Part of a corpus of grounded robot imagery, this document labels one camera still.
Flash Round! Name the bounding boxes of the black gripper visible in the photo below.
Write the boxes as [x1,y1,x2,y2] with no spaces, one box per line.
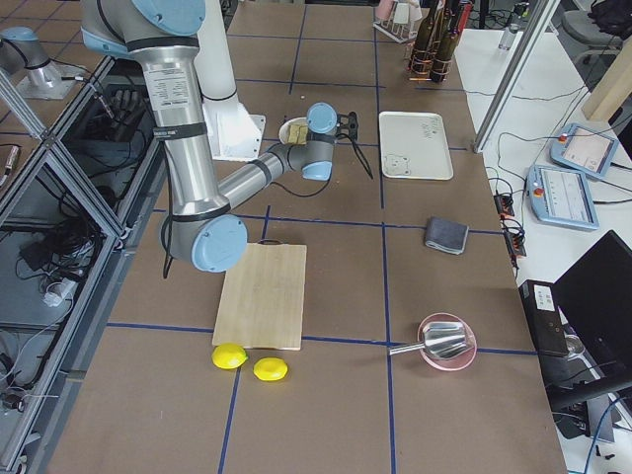
[336,112,358,139]

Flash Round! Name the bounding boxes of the bread slice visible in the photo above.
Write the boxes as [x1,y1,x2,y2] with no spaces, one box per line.
[287,123,309,145]

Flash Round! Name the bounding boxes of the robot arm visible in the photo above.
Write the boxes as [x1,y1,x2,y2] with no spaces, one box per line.
[81,1,357,273]
[1,27,89,100]

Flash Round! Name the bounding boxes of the cream bear tray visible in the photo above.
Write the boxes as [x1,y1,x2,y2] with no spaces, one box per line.
[378,112,453,181]

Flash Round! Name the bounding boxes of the white round plate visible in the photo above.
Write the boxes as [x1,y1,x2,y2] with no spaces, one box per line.
[278,117,309,145]

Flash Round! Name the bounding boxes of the dark green wine bottle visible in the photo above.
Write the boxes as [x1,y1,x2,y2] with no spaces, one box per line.
[430,1,471,83]
[414,0,444,50]

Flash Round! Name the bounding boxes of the light pink cup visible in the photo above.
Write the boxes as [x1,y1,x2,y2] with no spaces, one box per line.
[375,0,394,21]

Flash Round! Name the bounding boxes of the grey folded cloth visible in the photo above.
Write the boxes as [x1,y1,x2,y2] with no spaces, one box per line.
[424,216,469,255]

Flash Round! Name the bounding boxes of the wooden cutting board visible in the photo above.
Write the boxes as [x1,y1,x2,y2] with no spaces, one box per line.
[212,243,307,351]

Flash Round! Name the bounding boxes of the blue teach pendant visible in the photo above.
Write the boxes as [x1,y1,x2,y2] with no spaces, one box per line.
[550,123,619,180]
[526,165,599,231]

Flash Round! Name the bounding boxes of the metal scoop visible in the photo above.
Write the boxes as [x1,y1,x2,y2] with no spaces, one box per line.
[388,321,473,360]

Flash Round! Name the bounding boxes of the yellow lemon half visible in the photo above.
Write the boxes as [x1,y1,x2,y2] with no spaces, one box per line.
[253,356,288,382]

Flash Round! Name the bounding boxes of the whole yellow lemon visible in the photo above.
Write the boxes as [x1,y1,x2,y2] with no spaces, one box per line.
[211,343,248,370]

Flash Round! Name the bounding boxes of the pink bowl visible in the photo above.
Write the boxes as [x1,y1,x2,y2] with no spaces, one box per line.
[417,313,477,371]

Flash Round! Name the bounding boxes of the black monitor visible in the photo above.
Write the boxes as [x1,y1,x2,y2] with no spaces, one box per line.
[553,230,631,370]

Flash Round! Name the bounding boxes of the copper wire bottle rack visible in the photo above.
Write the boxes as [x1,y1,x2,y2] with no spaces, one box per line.
[405,41,452,83]

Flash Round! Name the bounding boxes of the white wire cup rack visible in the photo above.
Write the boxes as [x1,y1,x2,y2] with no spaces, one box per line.
[373,0,423,43]

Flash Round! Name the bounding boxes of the aluminium frame post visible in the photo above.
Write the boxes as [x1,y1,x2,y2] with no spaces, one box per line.
[473,0,561,153]

